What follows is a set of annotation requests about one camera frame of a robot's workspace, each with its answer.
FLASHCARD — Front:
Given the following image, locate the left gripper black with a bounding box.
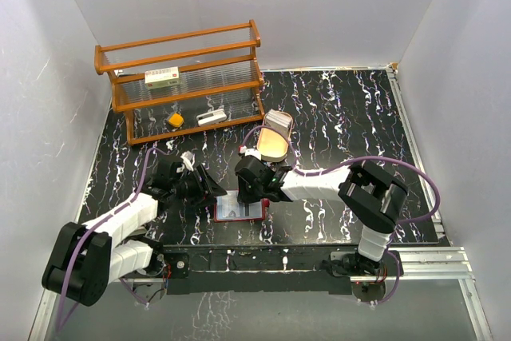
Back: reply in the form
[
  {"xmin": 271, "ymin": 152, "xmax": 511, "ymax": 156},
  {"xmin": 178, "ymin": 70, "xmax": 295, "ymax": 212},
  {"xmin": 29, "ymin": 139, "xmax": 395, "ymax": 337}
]
[{"xmin": 171, "ymin": 165, "xmax": 226, "ymax": 208}]

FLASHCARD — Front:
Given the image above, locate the red leather card holder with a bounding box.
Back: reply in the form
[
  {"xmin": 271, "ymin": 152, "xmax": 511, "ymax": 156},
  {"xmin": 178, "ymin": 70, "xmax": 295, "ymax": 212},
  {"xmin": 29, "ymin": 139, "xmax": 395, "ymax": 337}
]
[{"xmin": 214, "ymin": 196, "xmax": 270, "ymax": 223}]

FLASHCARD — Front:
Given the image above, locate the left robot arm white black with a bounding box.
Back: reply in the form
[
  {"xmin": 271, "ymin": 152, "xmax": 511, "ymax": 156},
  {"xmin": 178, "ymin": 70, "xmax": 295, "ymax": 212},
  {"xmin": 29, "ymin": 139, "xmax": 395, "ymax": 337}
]
[{"xmin": 42, "ymin": 157, "xmax": 227, "ymax": 307}]

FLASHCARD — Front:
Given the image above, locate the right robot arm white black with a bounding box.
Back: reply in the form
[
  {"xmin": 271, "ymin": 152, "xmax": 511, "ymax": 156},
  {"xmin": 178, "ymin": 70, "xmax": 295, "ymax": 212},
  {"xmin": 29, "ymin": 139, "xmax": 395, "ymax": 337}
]
[{"xmin": 235, "ymin": 155, "xmax": 408, "ymax": 275}]

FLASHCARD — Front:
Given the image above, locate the stack of credit cards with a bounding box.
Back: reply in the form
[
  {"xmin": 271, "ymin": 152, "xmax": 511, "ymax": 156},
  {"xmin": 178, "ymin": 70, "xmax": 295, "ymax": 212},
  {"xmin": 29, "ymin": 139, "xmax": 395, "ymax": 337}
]
[{"xmin": 265, "ymin": 109, "xmax": 293, "ymax": 129}]

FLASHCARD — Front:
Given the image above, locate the beige oval tray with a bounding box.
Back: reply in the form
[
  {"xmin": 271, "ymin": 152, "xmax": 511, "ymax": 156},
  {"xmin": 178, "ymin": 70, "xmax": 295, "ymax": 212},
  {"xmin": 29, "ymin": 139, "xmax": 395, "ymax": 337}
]
[{"xmin": 256, "ymin": 116, "xmax": 294, "ymax": 162}]

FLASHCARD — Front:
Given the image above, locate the white stapler-like object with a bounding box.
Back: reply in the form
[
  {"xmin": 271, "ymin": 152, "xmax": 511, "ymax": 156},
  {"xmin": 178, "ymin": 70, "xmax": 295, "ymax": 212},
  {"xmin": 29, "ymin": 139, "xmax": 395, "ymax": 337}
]
[{"xmin": 196, "ymin": 109, "xmax": 227, "ymax": 126}]

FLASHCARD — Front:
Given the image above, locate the yellow square object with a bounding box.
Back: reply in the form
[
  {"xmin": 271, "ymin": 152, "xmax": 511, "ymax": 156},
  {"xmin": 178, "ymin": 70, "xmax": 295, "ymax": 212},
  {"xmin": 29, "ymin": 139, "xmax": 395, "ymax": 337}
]
[{"xmin": 167, "ymin": 113, "xmax": 184, "ymax": 128}]

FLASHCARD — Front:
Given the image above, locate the wooden shelf rack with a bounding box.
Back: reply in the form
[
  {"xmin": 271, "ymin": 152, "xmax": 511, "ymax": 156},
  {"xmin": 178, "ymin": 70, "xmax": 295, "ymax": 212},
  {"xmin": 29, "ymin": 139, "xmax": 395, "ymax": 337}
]
[{"xmin": 93, "ymin": 20, "xmax": 264, "ymax": 145}]

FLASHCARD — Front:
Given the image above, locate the white red box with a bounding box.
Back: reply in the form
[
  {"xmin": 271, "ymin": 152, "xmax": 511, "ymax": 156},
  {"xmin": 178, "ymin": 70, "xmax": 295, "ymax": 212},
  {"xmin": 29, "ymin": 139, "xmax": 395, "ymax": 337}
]
[{"xmin": 145, "ymin": 66, "xmax": 180, "ymax": 89}]

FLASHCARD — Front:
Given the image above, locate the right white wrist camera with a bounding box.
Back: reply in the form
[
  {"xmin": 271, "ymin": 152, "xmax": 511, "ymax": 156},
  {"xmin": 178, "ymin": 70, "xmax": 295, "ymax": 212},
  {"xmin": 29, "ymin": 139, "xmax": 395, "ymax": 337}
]
[{"xmin": 239, "ymin": 145, "xmax": 262, "ymax": 161}]

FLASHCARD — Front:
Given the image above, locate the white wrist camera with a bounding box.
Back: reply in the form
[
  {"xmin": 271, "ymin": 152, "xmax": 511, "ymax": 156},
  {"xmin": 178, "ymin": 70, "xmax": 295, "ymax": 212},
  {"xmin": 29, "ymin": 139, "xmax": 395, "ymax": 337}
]
[
  {"xmin": 180, "ymin": 151, "xmax": 195, "ymax": 172},
  {"xmin": 239, "ymin": 145, "xmax": 262, "ymax": 161}
]

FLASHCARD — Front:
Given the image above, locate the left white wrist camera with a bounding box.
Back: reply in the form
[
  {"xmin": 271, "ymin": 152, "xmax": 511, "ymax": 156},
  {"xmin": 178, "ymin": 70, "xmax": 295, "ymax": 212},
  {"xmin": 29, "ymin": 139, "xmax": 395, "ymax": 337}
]
[{"xmin": 180, "ymin": 151, "xmax": 195, "ymax": 172}]

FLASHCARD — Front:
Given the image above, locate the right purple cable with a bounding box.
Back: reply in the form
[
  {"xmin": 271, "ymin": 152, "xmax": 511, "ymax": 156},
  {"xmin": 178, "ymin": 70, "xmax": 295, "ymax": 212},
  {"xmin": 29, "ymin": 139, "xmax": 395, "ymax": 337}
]
[{"xmin": 241, "ymin": 125, "xmax": 442, "ymax": 224}]

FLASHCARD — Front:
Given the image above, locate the purple cable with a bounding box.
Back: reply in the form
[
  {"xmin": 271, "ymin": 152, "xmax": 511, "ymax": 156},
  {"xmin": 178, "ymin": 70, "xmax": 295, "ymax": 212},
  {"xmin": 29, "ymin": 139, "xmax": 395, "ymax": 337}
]
[
  {"xmin": 241, "ymin": 125, "xmax": 442, "ymax": 224},
  {"xmin": 54, "ymin": 147, "xmax": 187, "ymax": 332}
]

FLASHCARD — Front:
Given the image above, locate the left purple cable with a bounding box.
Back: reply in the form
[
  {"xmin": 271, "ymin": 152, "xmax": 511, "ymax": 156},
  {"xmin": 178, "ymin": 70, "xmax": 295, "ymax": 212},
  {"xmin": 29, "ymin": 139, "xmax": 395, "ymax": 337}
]
[{"xmin": 54, "ymin": 147, "xmax": 187, "ymax": 332}]

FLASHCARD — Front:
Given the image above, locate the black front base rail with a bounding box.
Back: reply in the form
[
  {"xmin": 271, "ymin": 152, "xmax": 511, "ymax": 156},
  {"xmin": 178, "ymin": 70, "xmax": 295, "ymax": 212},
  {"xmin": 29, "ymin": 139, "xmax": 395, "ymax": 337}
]
[{"xmin": 163, "ymin": 244, "xmax": 355, "ymax": 295}]

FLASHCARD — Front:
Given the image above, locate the aluminium frame rail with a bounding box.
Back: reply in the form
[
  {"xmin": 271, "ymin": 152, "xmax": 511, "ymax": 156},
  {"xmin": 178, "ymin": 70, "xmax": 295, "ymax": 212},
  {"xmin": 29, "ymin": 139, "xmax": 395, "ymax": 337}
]
[{"xmin": 386, "ymin": 61, "xmax": 493, "ymax": 341}]

